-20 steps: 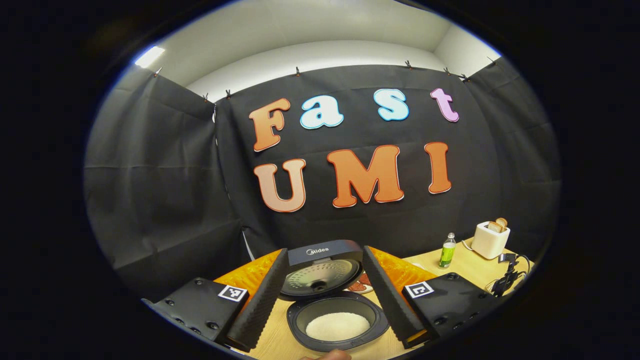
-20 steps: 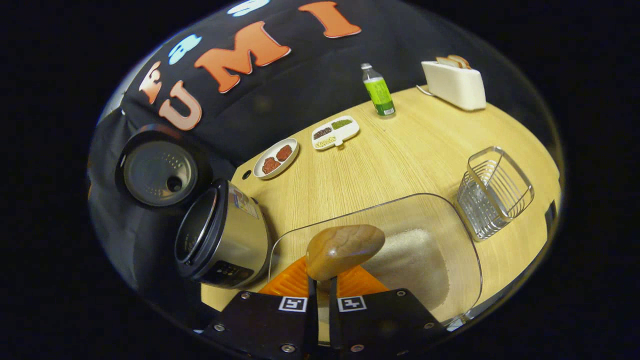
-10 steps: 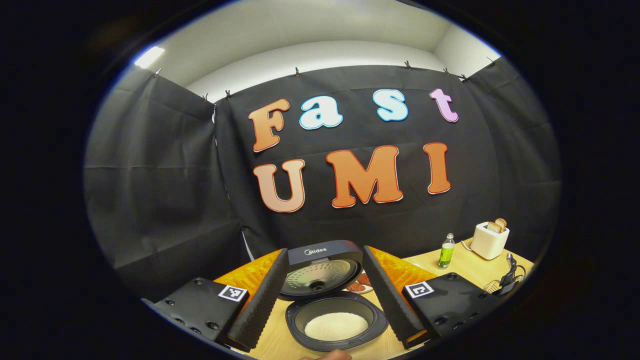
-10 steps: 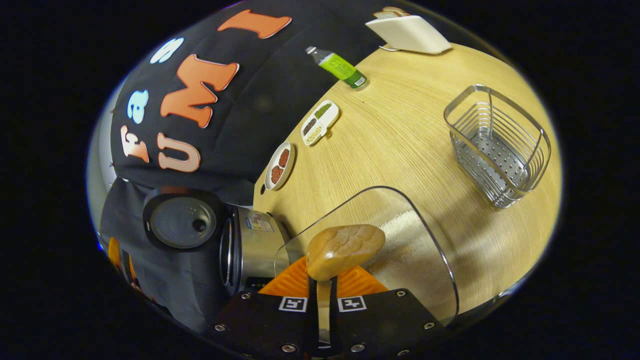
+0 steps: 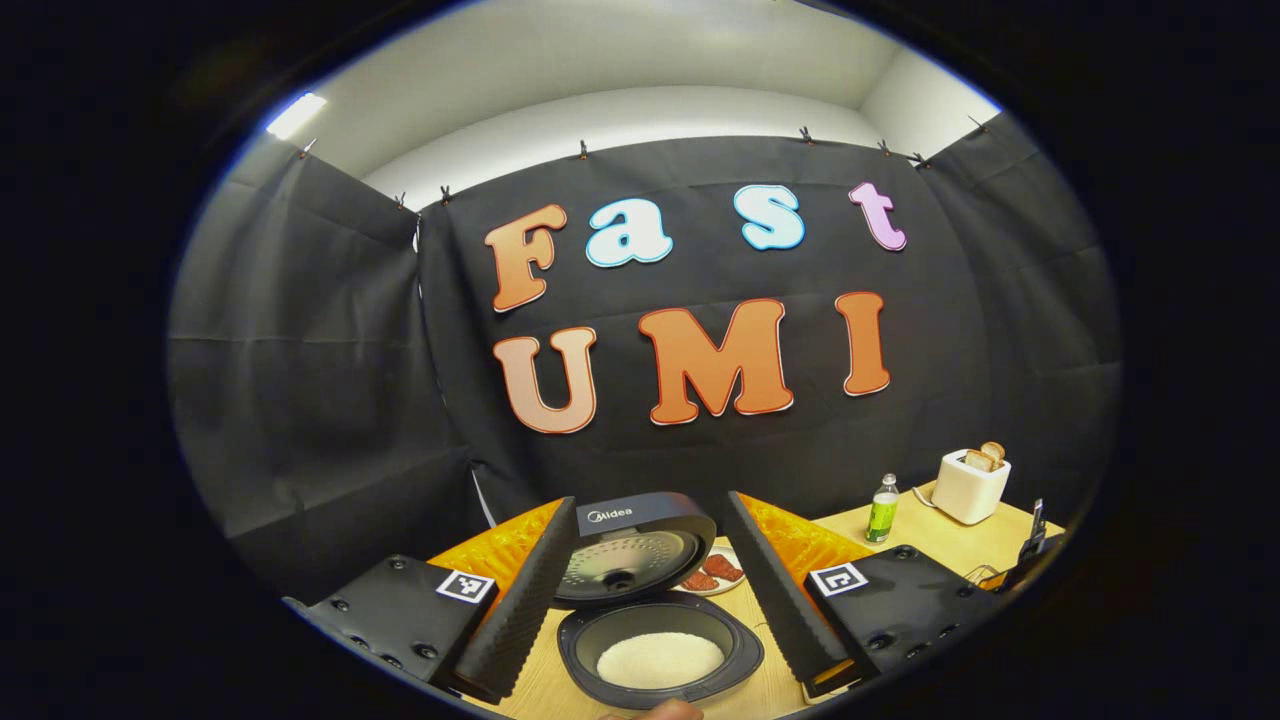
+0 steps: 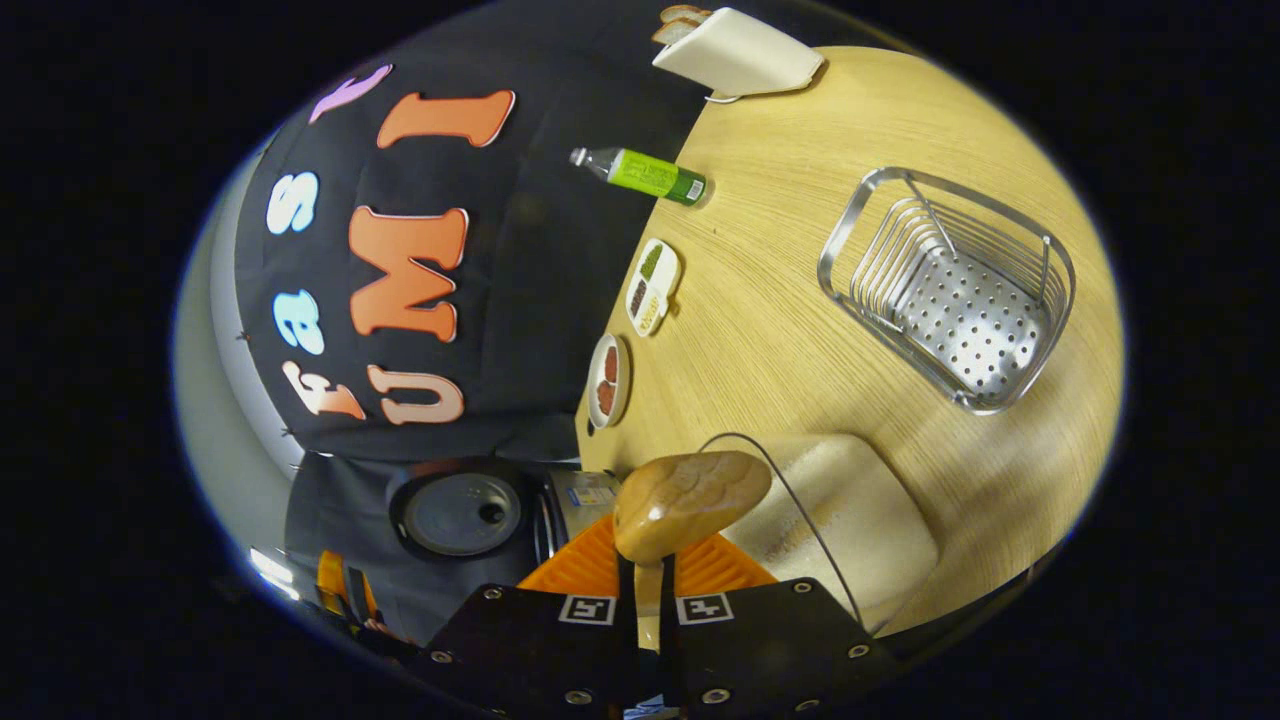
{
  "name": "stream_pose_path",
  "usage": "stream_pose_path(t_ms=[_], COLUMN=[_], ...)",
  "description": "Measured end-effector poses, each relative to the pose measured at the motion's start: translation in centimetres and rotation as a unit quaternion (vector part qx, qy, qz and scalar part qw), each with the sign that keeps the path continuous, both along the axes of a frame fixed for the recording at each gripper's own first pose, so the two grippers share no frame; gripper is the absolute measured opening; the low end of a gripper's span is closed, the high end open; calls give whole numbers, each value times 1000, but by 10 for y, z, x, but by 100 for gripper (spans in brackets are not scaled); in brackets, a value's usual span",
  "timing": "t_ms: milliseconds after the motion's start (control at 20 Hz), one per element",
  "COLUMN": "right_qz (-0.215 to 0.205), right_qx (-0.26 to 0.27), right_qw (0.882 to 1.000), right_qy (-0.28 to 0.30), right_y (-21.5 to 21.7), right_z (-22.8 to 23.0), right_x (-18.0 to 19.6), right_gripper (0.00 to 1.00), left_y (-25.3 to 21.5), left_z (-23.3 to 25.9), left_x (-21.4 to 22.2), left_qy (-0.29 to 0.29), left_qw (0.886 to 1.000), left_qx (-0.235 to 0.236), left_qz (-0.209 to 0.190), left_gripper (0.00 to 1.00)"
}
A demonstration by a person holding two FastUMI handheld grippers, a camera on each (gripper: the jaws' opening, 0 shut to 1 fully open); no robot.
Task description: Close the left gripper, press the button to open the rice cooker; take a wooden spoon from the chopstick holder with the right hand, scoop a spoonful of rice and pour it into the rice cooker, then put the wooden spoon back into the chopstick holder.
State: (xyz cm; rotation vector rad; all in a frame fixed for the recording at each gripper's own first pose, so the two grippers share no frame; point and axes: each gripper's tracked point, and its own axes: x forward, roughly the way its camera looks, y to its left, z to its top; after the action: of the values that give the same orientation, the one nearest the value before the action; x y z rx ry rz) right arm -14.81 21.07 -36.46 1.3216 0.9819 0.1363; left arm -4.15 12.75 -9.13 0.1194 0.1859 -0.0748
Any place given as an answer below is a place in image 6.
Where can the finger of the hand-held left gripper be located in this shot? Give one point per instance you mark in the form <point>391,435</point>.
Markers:
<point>340,585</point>

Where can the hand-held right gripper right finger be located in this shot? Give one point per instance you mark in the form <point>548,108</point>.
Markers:
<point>668,650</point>

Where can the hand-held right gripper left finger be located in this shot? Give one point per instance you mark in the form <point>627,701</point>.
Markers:
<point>625,640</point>

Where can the black silver rice cooker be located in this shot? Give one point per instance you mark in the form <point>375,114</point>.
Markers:
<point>460,515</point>

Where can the wooden spoon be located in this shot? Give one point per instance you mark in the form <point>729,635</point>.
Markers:
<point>690,500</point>

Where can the metal chopstick holder basket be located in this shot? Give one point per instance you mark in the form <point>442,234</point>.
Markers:
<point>980,330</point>

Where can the red meat piece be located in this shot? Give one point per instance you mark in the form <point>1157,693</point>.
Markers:
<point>611,364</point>
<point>606,398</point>

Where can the white round plate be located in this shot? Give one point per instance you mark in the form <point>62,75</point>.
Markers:
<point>622,380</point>

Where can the white divided grain dish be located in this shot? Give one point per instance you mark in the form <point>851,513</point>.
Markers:
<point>652,290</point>

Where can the black backdrop cloth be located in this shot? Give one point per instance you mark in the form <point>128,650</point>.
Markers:
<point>540,250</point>

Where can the green drink bottle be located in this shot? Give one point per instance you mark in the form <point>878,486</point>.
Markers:
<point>650,175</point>

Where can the white toaster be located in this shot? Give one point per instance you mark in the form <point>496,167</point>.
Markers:
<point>745,55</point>

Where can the toast bread slice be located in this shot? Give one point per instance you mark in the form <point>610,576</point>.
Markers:
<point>676,30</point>
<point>688,13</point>

